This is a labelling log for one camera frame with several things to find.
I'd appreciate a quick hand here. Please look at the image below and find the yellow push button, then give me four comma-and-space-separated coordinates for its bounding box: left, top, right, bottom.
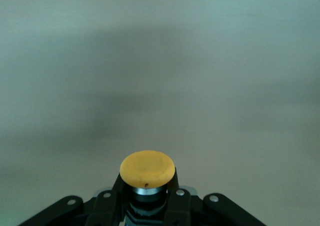
119, 149, 176, 226

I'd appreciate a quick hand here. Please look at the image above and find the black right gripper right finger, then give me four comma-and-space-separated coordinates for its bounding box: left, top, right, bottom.
163, 167, 266, 226

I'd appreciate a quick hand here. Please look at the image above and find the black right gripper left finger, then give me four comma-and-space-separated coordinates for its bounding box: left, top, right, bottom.
17, 173, 129, 226

